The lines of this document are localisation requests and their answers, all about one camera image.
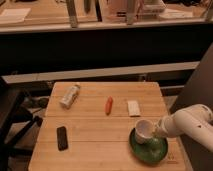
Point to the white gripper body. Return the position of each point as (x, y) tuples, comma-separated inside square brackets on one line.
[(159, 129)]

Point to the white ceramic cup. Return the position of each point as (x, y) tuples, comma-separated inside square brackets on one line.
[(143, 131)]

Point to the green ceramic bowl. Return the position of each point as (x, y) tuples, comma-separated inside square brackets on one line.
[(151, 152)]

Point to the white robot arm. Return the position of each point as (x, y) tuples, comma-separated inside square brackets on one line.
[(194, 121)]

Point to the orange carrot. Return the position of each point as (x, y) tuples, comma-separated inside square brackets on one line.
[(108, 106)]

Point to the white plastic bottle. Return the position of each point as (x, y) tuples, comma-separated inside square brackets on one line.
[(70, 96)]

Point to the white paper sheet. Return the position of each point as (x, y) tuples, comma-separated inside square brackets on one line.
[(9, 16)]

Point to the metal frame post right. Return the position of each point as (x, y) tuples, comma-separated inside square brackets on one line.
[(130, 11)]

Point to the metal frame post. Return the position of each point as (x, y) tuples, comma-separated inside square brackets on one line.
[(130, 11), (72, 13)]

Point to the metal frame post left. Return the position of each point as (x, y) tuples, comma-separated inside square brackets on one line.
[(72, 13)]

